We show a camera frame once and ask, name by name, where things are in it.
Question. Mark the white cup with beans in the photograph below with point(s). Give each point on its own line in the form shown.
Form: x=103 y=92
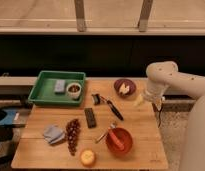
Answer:
x=74 y=90

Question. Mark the blue sponge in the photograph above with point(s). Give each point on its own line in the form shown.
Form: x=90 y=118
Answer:
x=59 y=86

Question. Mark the orange carrot in bowl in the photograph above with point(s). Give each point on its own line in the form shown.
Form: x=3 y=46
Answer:
x=115 y=139

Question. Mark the yellow round fruit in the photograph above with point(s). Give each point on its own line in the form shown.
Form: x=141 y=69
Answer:
x=88 y=157

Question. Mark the red grape bunch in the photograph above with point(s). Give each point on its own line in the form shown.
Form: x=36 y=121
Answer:
x=72 y=133

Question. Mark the blue box at left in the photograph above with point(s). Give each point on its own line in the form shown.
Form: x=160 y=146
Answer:
x=11 y=117

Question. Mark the green plastic tray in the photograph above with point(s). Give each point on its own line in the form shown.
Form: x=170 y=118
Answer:
x=42 y=93

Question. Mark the red bowl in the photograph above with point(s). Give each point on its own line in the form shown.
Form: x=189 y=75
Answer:
x=125 y=137

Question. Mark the blue folded cloth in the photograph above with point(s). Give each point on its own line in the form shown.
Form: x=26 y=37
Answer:
x=53 y=134

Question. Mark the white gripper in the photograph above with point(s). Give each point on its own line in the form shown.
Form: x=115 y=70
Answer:
x=151 y=95

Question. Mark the pale food piece on plate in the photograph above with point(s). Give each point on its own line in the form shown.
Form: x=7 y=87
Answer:
x=124 y=89

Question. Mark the dark purple plate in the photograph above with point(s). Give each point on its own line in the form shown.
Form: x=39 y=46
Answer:
x=129 y=82

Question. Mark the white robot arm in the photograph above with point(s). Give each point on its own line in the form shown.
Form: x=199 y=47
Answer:
x=165 y=76

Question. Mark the metal spoon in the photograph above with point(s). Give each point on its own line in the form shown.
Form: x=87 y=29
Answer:
x=112 y=126

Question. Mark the wooden table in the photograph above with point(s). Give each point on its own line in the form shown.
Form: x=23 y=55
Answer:
x=147 y=152

